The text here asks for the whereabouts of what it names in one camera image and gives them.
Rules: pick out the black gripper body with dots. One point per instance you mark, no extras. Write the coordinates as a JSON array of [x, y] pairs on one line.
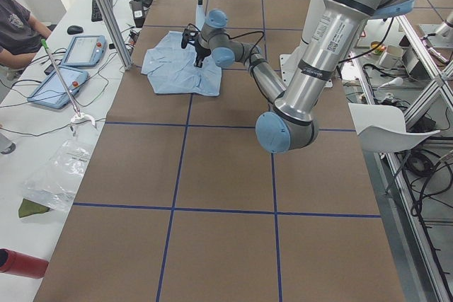
[[202, 51]]

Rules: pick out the light blue button shirt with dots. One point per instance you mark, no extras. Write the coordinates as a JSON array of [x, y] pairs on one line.
[[171, 69]]

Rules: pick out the blue teach pendant far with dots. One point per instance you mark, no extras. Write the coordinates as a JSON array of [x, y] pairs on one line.
[[84, 51]]

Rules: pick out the blue teach pendant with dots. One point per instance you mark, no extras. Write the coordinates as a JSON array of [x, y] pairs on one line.
[[84, 51], [51, 93]]

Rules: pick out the black computer mouse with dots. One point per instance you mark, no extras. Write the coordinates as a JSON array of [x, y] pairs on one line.
[[74, 29]]

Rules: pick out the reacher grabber stick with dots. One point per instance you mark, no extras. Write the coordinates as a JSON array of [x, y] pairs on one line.
[[79, 116]]

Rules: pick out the blue teach pendant near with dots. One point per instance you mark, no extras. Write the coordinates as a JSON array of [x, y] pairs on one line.
[[51, 93]]

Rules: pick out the seated person grey shirt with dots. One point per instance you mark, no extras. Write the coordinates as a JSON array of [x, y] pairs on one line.
[[21, 35]]

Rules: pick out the white box container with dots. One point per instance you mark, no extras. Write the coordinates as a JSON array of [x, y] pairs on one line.
[[391, 57]]

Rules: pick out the clear plastic bag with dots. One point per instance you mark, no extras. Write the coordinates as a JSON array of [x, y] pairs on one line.
[[55, 184]]

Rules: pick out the white curved plastic sheet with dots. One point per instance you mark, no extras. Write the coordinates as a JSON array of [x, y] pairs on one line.
[[382, 129]]

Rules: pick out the green cloth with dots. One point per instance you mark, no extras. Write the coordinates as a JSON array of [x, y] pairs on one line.
[[29, 208]]

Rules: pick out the red cylinder bottle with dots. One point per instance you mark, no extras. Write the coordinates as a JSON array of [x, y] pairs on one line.
[[23, 265]]

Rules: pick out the grey aluminium frame post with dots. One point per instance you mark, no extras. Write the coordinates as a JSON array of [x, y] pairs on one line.
[[114, 32]]

